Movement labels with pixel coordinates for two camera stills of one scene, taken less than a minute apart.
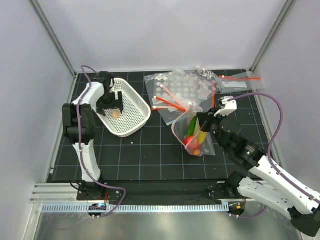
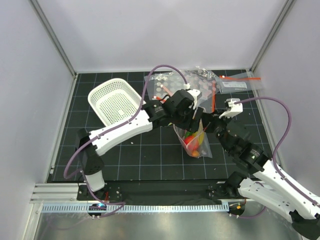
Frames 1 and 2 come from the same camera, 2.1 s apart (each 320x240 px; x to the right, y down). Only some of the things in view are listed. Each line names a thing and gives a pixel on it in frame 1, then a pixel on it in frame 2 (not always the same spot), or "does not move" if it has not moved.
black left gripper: [115, 104] → [192, 124]
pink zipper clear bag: [187, 127] does not move
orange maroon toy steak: [196, 152] does not move
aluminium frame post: [287, 5] does not move
